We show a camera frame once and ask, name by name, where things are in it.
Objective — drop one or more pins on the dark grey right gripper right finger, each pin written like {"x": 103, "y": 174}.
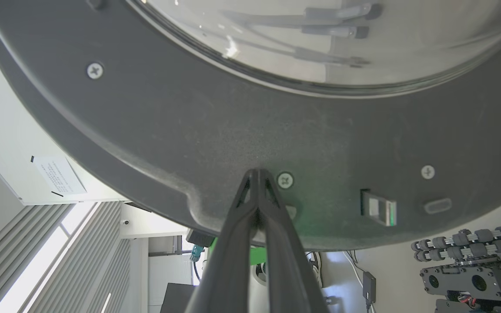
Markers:
{"x": 287, "y": 269}

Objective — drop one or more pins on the dark flat box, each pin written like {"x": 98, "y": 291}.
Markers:
{"x": 178, "y": 299}

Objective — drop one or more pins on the black power adapter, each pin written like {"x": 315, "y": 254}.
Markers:
{"x": 369, "y": 287}

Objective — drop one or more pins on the black roller wheel chassis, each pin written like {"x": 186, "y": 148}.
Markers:
{"x": 476, "y": 269}

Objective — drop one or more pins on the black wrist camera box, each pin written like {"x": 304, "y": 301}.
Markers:
{"x": 200, "y": 238}

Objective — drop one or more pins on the white paper notice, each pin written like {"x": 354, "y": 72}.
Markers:
{"x": 59, "y": 175}

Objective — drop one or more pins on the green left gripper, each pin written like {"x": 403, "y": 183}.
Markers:
{"x": 258, "y": 255}

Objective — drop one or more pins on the dark washing machine door with glass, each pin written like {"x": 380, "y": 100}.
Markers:
{"x": 242, "y": 130}

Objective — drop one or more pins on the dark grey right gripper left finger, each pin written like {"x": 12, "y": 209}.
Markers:
{"x": 228, "y": 261}

